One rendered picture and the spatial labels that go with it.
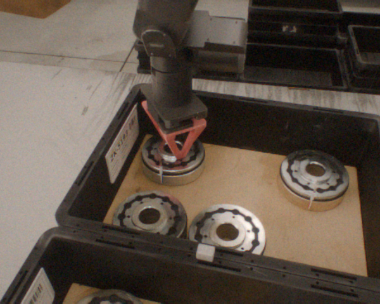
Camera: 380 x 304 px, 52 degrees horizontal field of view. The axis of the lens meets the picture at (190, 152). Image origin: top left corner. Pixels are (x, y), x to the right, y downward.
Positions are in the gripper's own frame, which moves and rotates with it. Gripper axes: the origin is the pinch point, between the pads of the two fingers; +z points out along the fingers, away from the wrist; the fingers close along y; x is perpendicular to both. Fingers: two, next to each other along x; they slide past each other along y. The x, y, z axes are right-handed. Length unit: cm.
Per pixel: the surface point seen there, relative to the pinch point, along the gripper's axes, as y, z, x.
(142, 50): 84, 26, -24
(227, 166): -4.2, 4.2, -7.7
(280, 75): 73, 45, -82
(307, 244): -22.3, 4.8, -10.0
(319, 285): -31.3, -4.7, -1.9
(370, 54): 55, 34, -112
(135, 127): 5.9, -0.9, 4.3
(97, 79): 52, 15, 0
